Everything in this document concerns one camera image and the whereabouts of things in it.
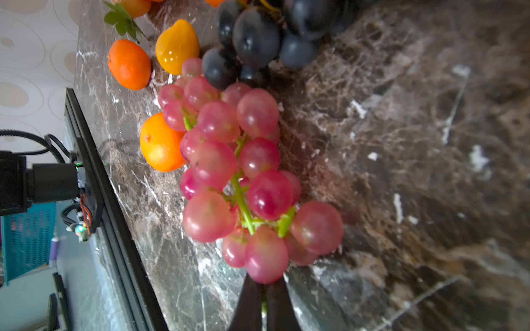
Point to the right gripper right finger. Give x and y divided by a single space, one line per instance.
280 313

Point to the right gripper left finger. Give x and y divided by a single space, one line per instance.
248 313

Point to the red grape bunch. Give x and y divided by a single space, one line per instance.
236 191

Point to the black grape bunch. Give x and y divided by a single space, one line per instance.
252 34

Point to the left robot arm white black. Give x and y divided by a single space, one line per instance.
23 185

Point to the orange mandarin front right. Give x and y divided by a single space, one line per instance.
160 144

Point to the orange mandarin front left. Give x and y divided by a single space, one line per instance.
129 64

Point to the small yellow lemon front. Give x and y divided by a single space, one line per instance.
176 45

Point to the orange mandarin middle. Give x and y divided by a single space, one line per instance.
214 3

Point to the strawberry lower red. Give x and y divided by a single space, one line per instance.
123 22

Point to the orange mandarin near strawberries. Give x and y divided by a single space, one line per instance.
136 8

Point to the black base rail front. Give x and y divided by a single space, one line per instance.
121 259

